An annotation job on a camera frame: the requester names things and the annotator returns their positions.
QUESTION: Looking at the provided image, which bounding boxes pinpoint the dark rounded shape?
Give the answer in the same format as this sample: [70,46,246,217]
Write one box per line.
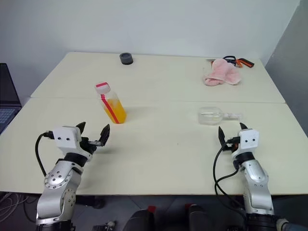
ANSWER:
[124,205,156,231]
[184,203,214,231]

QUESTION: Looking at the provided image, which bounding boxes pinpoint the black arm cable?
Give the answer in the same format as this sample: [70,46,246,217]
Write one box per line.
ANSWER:
[35,131,54,177]
[213,136,249,216]

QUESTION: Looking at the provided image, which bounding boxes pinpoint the white cable bundle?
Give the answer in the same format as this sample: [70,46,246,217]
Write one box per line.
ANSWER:
[0,192,27,218]

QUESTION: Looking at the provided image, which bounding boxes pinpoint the black round container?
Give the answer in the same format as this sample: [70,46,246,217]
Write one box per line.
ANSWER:
[119,52,134,66]

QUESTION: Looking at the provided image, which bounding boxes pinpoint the white pink bottle cap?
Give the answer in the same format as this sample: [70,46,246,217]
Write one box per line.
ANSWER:
[95,81,112,95]

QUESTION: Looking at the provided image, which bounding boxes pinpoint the pink cloth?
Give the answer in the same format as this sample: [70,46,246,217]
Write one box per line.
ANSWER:
[202,58,242,87]

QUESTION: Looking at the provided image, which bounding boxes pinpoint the clear empty plastic bottle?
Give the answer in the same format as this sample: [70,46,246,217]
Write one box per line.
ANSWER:
[197,106,244,126]

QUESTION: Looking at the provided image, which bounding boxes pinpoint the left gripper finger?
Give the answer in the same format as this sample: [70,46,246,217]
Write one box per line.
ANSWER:
[97,124,111,147]
[75,121,87,139]

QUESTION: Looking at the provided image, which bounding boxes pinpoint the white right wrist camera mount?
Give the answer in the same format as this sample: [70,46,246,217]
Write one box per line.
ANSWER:
[237,128,259,153]

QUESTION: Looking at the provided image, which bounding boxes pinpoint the bottle of orange liquid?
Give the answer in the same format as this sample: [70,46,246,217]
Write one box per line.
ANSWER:
[97,90,128,125]

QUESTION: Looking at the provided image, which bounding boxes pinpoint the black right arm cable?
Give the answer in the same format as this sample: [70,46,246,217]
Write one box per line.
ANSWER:
[213,136,249,216]

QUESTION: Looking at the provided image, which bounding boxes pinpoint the black handled scissors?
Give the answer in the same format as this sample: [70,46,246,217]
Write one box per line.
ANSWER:
[205,55,238,67]

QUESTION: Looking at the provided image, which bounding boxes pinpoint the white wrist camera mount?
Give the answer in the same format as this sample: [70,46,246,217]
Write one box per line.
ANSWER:
[237,128,259,153]
[52,126,81,151]

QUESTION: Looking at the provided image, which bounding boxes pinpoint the small black white device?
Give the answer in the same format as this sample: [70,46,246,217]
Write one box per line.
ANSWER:
[92,220,117,231]

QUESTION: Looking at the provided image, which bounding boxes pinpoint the grey blue fabric object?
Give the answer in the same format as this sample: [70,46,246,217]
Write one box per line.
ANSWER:
[276,217,308,231]

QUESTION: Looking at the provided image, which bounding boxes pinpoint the orange black hand tool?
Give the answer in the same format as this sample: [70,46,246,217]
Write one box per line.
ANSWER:
[235,58,255,69]

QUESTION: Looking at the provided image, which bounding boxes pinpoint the dark laptop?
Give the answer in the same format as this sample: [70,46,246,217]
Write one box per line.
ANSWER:
[0,63,23,135]

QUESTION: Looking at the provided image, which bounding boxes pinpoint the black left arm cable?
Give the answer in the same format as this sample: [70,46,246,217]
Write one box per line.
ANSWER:
[35,131,54,177]

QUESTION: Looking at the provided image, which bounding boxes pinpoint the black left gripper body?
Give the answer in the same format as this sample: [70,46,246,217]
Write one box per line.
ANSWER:
[77,136,102,156]

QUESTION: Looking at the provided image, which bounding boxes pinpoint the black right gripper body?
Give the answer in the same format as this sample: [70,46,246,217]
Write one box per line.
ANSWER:
[222,136,242,154]

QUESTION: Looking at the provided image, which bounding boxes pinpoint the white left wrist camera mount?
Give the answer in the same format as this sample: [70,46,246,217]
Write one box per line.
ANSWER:
[52,126,81,151]

